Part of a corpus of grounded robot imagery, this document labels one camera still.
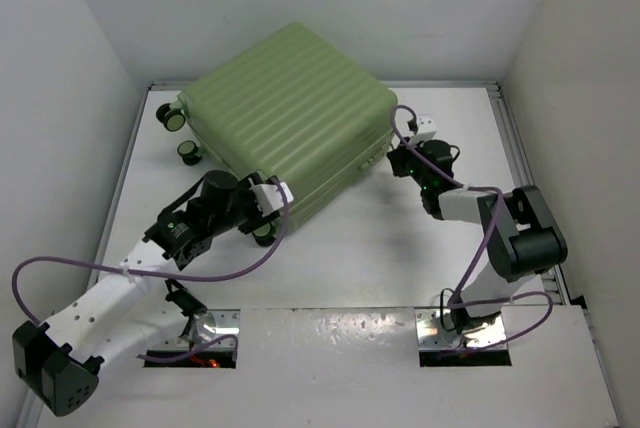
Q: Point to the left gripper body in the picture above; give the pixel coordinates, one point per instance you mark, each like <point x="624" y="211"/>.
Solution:
<point x="246" y="202"/>

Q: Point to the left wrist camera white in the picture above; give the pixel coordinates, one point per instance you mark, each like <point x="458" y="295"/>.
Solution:
<point x="269" y="196"/>

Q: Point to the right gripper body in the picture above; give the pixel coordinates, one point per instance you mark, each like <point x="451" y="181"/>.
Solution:
<point x="409" y="164"/>

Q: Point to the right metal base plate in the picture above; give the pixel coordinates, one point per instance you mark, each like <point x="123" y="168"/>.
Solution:
<point x="438" y="331"/>

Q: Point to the metal base plate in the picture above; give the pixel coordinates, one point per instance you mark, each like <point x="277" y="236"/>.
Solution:
<point x="438" y="331"/>
<point x="218" y="329"/>

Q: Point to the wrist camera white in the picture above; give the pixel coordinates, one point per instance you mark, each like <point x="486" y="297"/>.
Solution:
<point x="422" y="128"/>
<point x="269" y="196"/>

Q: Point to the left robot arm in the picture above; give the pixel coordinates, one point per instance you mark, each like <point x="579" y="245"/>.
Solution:
<point x="60" y="359"/>

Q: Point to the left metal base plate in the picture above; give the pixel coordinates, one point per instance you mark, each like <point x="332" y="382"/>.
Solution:
<point x="218" y="329"/>

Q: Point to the light green suitcase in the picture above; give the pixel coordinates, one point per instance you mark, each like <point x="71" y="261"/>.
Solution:
<point x="291" y="106"/>

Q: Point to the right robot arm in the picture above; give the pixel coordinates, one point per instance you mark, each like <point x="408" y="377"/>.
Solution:
<point x="521" y="238"/>

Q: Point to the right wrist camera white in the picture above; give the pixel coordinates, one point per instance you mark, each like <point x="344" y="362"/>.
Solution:
<point x="422" y="128"/>

